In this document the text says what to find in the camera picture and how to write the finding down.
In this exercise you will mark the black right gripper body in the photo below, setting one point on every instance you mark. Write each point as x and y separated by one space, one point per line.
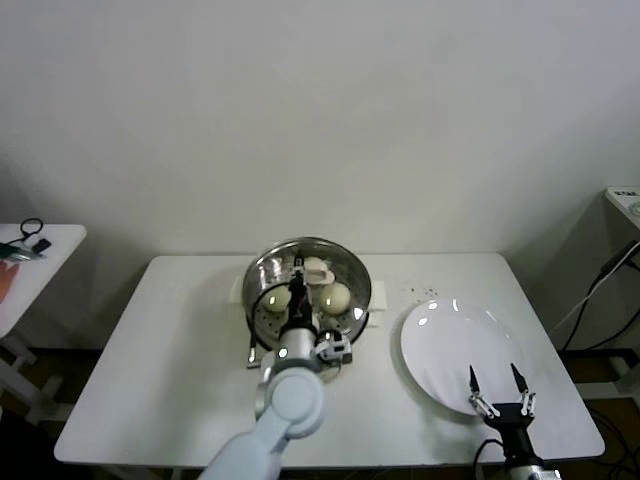
515 430

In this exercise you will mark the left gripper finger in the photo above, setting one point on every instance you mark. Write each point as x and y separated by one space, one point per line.
298 270

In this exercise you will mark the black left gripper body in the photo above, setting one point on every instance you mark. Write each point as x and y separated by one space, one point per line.
300 307

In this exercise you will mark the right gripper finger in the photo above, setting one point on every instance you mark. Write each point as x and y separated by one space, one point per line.
526 400
479 397

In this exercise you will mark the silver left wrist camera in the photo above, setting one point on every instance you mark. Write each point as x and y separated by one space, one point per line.
334 347

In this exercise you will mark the white round plate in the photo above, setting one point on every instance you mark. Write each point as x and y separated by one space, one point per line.
450 350

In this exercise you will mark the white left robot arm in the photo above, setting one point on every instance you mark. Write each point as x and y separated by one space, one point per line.
295 405

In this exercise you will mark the white steamed baozi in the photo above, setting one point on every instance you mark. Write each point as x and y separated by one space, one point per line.
277 300
334 298
314 262

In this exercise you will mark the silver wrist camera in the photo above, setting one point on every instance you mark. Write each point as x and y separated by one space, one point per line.
334 347
549 474

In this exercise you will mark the small black square device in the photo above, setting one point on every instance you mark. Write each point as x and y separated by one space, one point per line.
44 244

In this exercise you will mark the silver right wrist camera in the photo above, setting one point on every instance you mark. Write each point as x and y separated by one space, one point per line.
549 474

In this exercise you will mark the perforated steel steamer basket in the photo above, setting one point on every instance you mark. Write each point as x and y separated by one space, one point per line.
378 295

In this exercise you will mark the dark crumb specks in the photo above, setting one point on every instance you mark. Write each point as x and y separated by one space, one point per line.
429 289

